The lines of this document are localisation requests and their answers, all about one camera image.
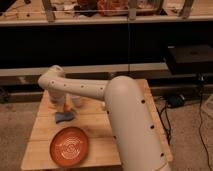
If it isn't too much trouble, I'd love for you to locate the orange pepper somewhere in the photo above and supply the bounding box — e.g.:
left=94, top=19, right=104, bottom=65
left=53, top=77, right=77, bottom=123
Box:
left=63, top=103, right=69, bottom=112

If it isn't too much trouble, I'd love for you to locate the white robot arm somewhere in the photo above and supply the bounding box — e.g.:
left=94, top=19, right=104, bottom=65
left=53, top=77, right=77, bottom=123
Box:
left=38, top=65, right=171, bottom=171

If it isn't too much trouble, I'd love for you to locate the blue cloth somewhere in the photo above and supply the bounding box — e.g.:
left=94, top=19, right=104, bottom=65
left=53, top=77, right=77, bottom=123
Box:
left=55, top=112, right=74, bottom=123

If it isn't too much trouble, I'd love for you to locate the wooden table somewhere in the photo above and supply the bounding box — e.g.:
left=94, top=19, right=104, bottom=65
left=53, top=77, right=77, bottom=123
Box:
left=20, top=79, right=174, bottom=171

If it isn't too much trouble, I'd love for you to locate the orange ridged plate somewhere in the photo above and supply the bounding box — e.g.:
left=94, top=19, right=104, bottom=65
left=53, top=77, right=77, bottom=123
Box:
left=49, top=127, right=89, bottom=168

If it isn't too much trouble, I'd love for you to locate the orange object on shelf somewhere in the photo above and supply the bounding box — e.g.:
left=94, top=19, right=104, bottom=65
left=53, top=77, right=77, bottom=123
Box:
left=97, top=0, right=128, bottom=16

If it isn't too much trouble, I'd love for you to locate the black power adapter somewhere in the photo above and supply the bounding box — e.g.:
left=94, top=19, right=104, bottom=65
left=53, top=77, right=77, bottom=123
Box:
left=166, top=94, right=185, bottom=108

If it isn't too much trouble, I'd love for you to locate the long wooden shelf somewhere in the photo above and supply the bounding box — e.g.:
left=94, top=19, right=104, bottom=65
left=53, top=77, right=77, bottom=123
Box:
left=0, top=0, right=213, bottom=101

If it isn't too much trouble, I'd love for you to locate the black box on shelf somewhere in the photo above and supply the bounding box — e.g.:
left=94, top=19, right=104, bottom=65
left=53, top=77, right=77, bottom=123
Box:
left=165, top=45, right=213, bottom=75

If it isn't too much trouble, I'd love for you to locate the black hanging cable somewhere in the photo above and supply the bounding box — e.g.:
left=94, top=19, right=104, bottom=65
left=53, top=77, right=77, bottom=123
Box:
left=127, top=0, right=132, bottom=77

